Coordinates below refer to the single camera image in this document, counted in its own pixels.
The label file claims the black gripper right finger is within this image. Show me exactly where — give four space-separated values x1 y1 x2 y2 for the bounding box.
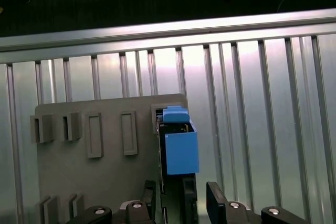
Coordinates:
206 181 312 224

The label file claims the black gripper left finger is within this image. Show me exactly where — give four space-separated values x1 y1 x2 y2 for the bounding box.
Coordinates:
65 179 158 224

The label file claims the hard disk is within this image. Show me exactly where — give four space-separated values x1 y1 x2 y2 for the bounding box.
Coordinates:
156 105 200 224

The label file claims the grey parts rack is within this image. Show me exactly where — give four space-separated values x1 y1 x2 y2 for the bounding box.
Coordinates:
30 93 190 224

